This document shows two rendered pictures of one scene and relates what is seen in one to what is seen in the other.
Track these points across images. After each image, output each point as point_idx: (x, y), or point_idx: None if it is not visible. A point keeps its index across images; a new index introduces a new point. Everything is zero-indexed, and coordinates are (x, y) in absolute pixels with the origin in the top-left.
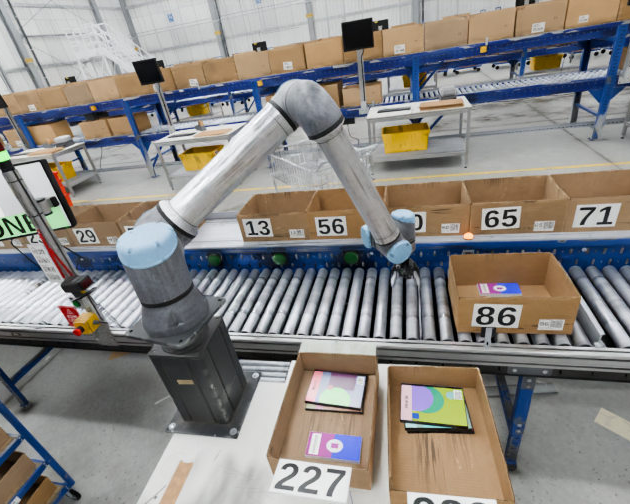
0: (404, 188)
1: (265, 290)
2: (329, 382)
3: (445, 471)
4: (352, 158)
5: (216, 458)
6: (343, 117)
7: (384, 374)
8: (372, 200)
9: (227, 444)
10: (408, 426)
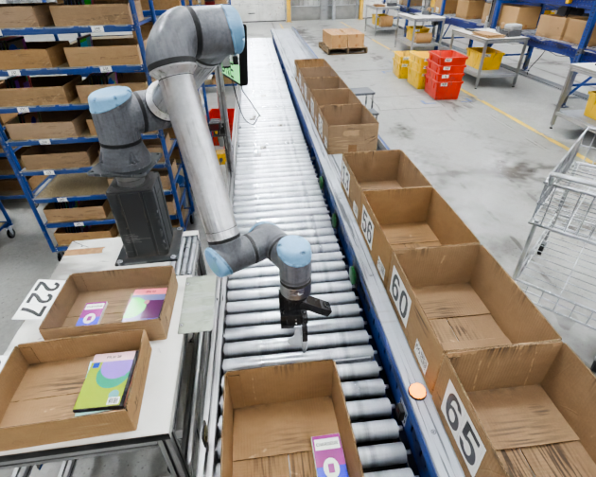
0: (494, 268)
1: (291, 231)
2: (152, 300)
3: (44, 398)
4: (172, 115)
5: (101, 261)
6: (166, 63)
7: (167, 343)
8: (190, 178)
9: (112, 263)
10: (90, 363)
